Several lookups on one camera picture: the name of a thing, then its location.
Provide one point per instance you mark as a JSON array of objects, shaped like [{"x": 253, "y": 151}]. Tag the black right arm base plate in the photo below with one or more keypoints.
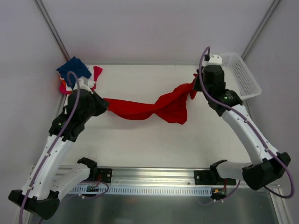
[{"x": 209, "y": 177}]

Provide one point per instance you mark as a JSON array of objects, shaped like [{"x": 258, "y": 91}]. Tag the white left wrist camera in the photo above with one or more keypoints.
[{"x": 86, "y": 84}]

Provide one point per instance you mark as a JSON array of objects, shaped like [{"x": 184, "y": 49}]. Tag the white slotted cable duct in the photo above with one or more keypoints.
[{"x": 142, "y": 190}]

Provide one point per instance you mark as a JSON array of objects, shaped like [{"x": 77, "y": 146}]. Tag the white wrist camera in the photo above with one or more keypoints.
[
  {"x": 212, "y": 59},
  {"x": 86, "y": 84}
]

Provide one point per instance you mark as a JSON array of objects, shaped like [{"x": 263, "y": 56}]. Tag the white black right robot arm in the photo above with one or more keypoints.
[{"x": 267, "y": 164}]

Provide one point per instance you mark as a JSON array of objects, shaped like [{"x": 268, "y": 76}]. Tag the folded orange t shirt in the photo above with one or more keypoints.
[{"x": 64, "y": 84}]

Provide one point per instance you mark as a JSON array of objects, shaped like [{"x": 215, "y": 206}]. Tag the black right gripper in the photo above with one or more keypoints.
[{"x": 199, "y": 82}]

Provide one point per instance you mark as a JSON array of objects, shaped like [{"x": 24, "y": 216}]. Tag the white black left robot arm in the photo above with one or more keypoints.
[{"x": 42, "y": 193}]

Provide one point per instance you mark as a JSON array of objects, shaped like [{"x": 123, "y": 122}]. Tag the left aluminium corner post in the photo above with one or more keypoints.
[{"x": 43, "y": 11}]

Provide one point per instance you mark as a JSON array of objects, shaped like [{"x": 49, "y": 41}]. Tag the folded white t shirt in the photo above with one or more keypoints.
[{"x": 74, "y": 82}]

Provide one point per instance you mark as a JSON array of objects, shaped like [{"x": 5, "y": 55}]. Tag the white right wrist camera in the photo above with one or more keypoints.
[{"x": 212, "y": 59}]

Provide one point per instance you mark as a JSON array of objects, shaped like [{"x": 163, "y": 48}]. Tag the right aluminium corner post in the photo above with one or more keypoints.
[{"x": 258, "y": 31}]

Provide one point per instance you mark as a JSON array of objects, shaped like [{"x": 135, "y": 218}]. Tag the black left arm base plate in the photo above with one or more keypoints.
[{"x": 104, "y": 175}]

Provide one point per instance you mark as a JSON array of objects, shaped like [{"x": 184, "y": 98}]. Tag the red t shirt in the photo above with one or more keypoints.
[{"x": 170, "y": 107}]

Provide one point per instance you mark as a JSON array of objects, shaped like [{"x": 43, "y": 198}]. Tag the aluminium extrusion mounting rail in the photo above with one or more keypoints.
[{"x": 151, "y": 175}]

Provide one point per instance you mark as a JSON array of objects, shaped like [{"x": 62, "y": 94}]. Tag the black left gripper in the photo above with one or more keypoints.
[{"x": 101, "y": 105}]

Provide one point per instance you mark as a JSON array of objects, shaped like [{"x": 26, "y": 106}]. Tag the aluminium corner post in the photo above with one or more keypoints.
[
  {"x": 43, "y": 11},
  {"x": 258, "y": 31}
]

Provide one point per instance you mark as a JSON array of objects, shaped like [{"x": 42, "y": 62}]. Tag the white perforated plastic basket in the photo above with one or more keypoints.
[{"x": 248, "y": 86}]

